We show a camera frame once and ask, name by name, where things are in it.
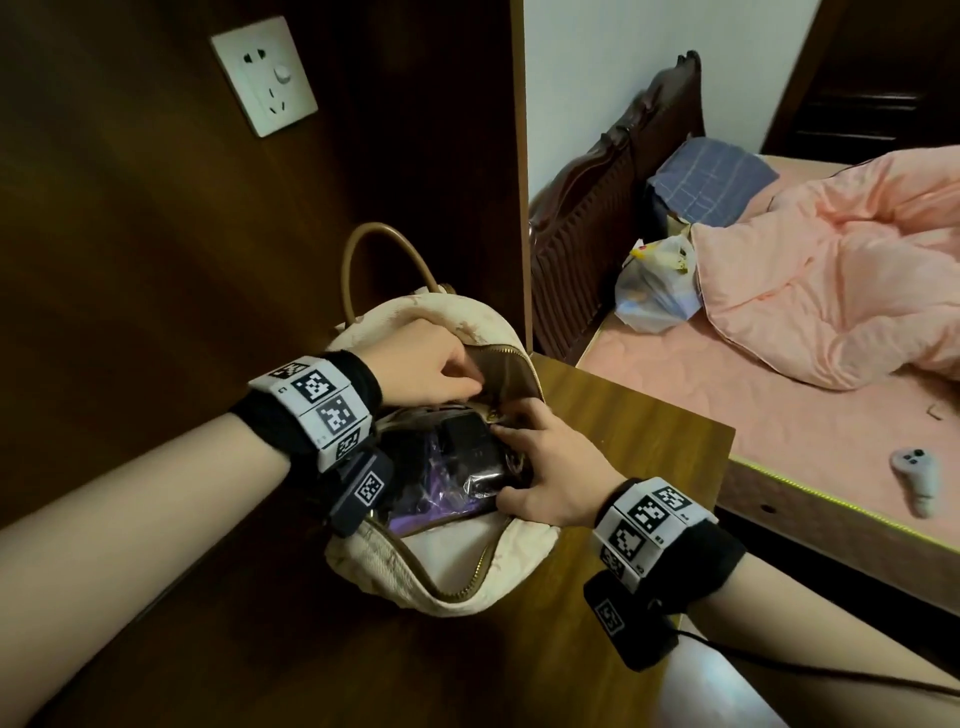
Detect small grey toy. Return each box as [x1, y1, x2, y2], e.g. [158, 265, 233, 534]
[890, 447, 943, 519]

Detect person's left forearm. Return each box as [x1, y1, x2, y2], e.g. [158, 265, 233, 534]
[0, 410, 294, 728]

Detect large crinkled bag black contents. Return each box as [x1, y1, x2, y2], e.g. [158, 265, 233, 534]
[374, 408, 534, 519]

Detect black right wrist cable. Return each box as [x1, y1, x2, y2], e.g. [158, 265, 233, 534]
[674, 629, 960, 699]

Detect dark wooden bed headboard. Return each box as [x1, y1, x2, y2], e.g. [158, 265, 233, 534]
[528, 50, 706, 367]

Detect pink quilt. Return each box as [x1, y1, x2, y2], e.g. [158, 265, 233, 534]
[689, 146, 960, 391]

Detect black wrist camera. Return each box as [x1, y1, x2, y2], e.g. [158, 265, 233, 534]
[583, 571, 680, 673]
[326, 448, 395, 538]

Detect person's right hand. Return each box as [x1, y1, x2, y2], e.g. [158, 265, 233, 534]
[491, 397, 628, 530]

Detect person's leg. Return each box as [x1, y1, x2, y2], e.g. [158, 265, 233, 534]
[659, 637, 789, 728]

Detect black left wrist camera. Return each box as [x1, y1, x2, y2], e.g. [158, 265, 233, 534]
[326, 448, 395, 538]

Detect marker wristband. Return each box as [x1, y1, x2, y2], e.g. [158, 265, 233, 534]
[230, 350, 384, 474]
[590, 477, 748, 601]

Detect left marker wristband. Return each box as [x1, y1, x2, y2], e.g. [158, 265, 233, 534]
[230, 350, 384, 474]

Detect beige horse-print backpack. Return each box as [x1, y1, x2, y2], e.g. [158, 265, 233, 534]
[323, 221, 564, 618]

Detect white wall socket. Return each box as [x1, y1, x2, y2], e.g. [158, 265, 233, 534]
[209, 14, 319, 139]

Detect person's right forearm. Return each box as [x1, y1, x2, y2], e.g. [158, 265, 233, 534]
[686, 554, 960, 728]

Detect right marker wristband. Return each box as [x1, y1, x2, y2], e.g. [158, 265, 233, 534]
[590, 477, 748, 601]

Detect dark wooden cabinet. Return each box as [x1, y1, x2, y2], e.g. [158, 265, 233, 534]
[761, 0, 960, 165]

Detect person's left hand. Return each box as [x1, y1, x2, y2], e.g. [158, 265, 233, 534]
[359, 318, 485, 412]

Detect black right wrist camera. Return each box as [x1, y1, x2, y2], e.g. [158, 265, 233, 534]
[583, 571, 680, 673]

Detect white plastic bag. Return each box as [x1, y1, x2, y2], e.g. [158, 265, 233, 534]
[614, 234, 704, 334]

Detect blue plaid pillow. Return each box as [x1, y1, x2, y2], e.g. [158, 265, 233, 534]
[648, 136, 781, 229]

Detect brown wooden bed rail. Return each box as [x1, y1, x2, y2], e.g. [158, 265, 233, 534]
[723, 457, 960, 594]

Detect purple tissue pack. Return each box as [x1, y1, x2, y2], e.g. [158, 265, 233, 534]
[389, 449, 496, 538]

